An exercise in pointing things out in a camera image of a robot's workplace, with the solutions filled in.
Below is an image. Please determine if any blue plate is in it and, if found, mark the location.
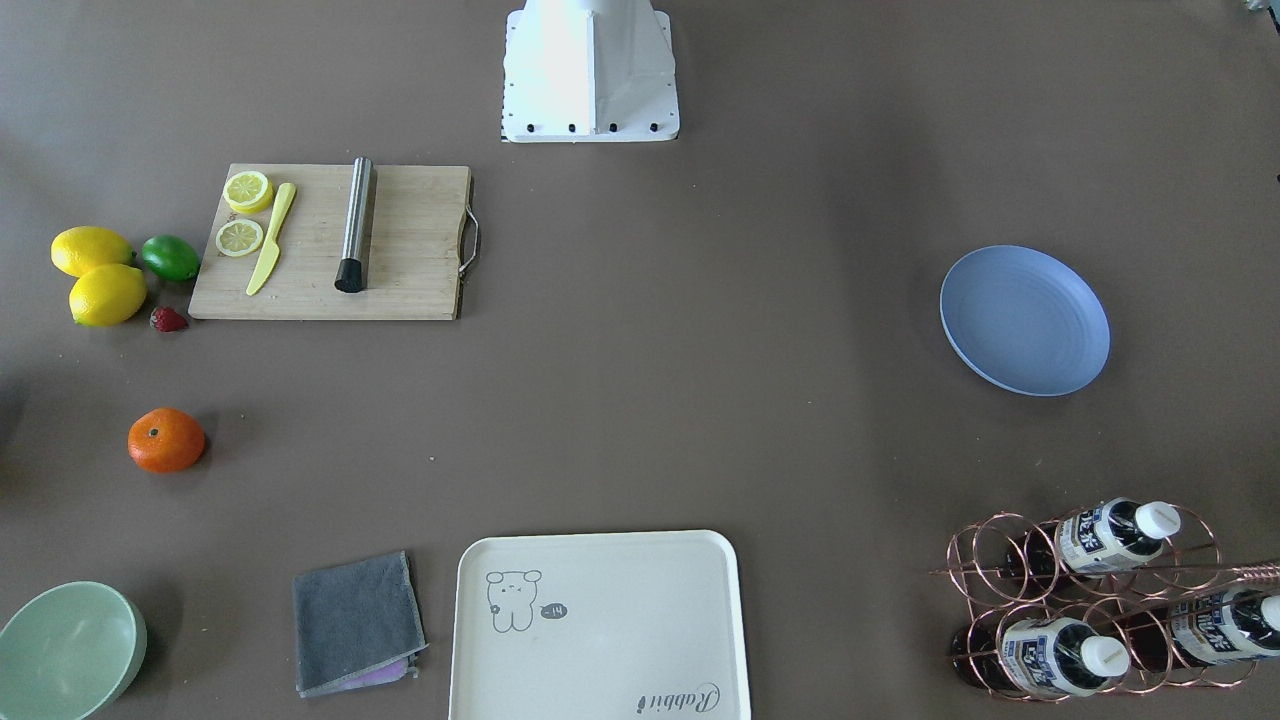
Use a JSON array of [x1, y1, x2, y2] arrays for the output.
[[938, 245, 1112, 397]]

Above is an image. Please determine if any orange mandarin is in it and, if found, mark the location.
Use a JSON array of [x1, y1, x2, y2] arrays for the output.
[[127, 407, 206, 473]]

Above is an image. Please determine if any wooden cutting board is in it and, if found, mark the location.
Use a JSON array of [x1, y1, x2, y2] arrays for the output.
[[189, 163, 475, 320]]

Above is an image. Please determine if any cream rabbit tray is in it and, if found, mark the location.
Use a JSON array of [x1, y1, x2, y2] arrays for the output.
[[448, 529, 753, 719]]

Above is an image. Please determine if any steel cylinder black cap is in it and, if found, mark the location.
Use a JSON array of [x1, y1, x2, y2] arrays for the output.
[[334, 156, 378, 293]]

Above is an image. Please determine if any yellow plastic knife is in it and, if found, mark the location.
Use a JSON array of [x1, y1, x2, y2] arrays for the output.
[[244, 182, 297, 296]]

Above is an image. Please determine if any grey folded cloth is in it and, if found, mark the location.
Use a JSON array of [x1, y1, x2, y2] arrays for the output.
[[292, 551, 428, 700]]

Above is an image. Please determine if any thin lemon slice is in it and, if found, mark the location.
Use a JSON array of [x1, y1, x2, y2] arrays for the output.
[[214, 218, 265, 258]]

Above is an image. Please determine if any lemon half thick slice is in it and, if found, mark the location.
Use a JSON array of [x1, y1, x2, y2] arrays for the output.
[[221, 169, 275, 215]]

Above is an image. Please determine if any red strawberry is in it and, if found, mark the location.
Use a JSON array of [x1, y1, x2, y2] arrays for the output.
[[148, 306, 189, 333]]

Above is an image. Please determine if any green lime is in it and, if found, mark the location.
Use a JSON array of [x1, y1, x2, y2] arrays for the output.
[[140, 234, 201, 282]]

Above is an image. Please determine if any tea bottle upper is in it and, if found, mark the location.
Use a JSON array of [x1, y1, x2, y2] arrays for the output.
[[998, 497, 1183, 591]]

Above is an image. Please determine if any tea bottle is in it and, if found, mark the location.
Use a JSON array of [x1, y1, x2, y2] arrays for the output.
[[1117, 585, 1279, 673], [998, 497, 1183, 591], [950, 618, 1132, 701]]

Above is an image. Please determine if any tea bottle lower middle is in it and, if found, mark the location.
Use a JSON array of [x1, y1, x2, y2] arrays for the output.
[[950, 618, 1132, 701]]

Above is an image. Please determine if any yellow lemon lower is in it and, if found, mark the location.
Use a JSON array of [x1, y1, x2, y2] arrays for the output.
[[68, 264, 147, 327]]

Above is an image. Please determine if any yellow lemon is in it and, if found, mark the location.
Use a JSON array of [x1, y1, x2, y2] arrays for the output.
[[50, 225, 134, 278], [68, 264, 147, 327]]

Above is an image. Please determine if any yellow lemon upper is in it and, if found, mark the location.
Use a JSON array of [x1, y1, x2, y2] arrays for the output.
[[50, 225, 134, 278]]

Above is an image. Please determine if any green bowl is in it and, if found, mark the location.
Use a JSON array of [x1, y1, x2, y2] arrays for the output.
[[1, 582, 148, 719]]

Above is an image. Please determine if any tea bottle outer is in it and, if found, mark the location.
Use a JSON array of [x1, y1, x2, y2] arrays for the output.
[[1117, 585, 1279, 673]]

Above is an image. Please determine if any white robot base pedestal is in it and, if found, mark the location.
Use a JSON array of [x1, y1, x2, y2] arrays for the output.
[[500, 1, 681, 143]]

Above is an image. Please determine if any copper wire bottle rack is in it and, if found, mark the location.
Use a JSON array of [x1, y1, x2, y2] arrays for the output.
[[943, 502, 1277, 703]]

